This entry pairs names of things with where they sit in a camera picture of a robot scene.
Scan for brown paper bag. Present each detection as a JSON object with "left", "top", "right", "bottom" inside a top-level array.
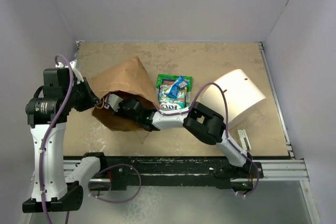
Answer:
[{"left": 90, "top": 57, "right": 159, "bottom": 132}]

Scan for green Chuba cassava chips bag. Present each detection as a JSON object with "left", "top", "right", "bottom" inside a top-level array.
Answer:
[{"left": 155, "top": 74, "right": 193, "bottom": 107}]

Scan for light blue white snack packet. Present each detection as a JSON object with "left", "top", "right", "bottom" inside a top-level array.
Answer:
[{"left": 165, "top": 76, "right": 189, "bottom": 99}]

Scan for teal Fox's candy bag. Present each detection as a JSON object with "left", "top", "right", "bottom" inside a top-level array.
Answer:
[{"left": 158, "top": 84, "right": 187, "bottom": 111}]

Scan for blue Burts chilli crisps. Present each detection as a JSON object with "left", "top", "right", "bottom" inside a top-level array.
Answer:
[{"left": 159, "top": 78, "right": 192, "bottom": 97}]

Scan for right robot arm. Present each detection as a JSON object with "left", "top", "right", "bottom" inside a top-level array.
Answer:
[{"left": 117, "top": 99, "right": 252, "bottom": 177}]

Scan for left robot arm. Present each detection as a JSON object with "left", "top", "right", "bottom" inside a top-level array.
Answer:
[{"left": 22, "top": 67, "right": 108, "bottom": 213}]

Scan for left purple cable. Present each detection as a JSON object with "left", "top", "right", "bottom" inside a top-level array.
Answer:
[{"left": 39, "top": 55, "right": 74, "bottom": 224}]

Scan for purple cable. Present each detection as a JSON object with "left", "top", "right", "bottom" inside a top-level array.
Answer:
[
  {"left": 144, "top": 82, "right": 260, "bottom": 198},
  {"left": 39, "top": 55, "right": 74, "bottom": 224}
]

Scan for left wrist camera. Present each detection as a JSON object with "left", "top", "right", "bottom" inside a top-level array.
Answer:
[{"left": 55, "top": 60, "right": 83, "bottom": 78}]

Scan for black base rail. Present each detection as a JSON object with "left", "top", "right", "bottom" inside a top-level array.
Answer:
[{"left": 85, "top": 152, "right": 264, "bottom": 191}]

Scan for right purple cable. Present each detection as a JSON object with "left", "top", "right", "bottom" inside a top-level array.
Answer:
[{"left": 144, "top": 82, "right": 260, "bottom": 198}]

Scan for small aluminium bracket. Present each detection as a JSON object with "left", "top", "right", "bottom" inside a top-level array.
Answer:
[{"left": 237, "top": 129, "right": 251, "bottom": 151}]

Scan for aluminium table frame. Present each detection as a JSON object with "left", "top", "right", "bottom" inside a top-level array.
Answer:
[{"left": 64, "top": 41, "right": 320, "bottom": 223}]

